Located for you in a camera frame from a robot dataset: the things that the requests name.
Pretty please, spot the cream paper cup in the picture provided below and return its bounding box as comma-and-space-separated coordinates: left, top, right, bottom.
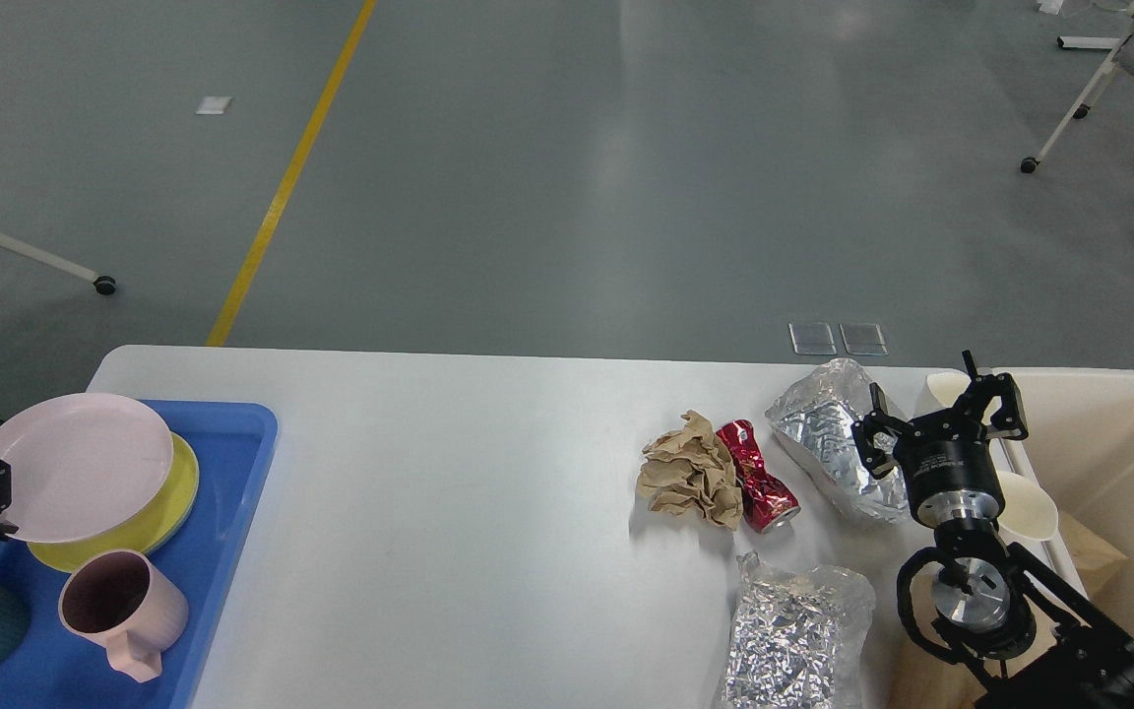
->
914, 371, 971, 417
996, 471, 1059, 543

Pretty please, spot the silver foil bag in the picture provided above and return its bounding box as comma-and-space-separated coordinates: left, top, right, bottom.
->
713, 551, 875, 708
765, 357, 909, 525

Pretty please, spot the crushed red can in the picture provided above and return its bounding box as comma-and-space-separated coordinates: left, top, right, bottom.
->
717, 420, 801, 534

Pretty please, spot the cream paper cup lower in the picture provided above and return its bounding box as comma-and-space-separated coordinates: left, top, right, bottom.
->
996, 471, 1059, 543

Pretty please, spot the silver foil bag lower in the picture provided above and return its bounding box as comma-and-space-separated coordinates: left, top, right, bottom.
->
713, 551, 875, 708

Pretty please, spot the blue plastic tray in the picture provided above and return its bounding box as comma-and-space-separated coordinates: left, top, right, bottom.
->
0, 400, 278, 708

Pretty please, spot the crumpled brown paper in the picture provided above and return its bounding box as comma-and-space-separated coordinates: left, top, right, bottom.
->
635, 410, 743, 533

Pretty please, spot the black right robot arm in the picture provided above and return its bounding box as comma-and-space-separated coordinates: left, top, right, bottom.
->
851, 351, 1134, 708

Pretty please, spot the floor socket plate left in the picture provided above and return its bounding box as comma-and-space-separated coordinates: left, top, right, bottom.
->
787, 322, 838, 357

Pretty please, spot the cream paper cup upper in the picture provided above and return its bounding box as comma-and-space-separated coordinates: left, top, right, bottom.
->
914, 371, 971, 417

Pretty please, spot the yellow plate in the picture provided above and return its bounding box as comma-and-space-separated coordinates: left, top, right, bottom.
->
27, 432, 201, 573

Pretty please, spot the silver foil bag upper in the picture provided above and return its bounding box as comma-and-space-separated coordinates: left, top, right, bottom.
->
765, 357, 909, 525

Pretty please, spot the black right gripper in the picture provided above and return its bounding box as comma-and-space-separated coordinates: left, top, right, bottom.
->
851, 351, 1030, 530

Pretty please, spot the beige waste bin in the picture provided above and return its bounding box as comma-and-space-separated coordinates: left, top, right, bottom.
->
887, 369, 1134, 709

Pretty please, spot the floor socket plate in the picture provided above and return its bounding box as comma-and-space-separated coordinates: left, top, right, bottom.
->
839, 323, 888, 357
787, 322, 838, 357

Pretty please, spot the pink plate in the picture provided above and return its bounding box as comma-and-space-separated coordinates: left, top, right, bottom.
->
0, 393, 174, 545

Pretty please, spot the floor socket plate right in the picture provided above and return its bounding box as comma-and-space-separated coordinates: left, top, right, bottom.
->
839, 323, 888, 357

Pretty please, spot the pink ribbed mug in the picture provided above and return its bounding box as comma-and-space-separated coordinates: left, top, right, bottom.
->
57, 548, 191, 683

